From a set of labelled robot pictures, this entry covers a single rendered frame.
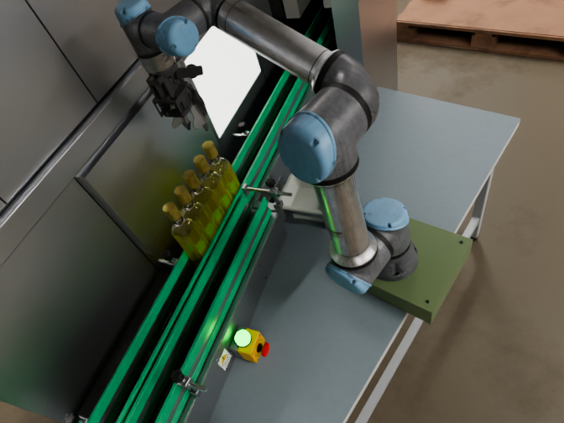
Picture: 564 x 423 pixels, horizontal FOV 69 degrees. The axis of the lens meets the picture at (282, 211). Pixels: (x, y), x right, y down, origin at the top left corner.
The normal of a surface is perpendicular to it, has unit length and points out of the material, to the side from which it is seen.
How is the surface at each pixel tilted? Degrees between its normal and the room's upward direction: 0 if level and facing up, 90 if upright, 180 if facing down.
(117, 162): 90
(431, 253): 4
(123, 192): 90
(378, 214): 9
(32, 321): 90
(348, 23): 90
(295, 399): 0
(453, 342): 0
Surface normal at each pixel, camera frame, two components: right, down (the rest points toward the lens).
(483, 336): -0.23, -0.61
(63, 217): 0.91, 0.14
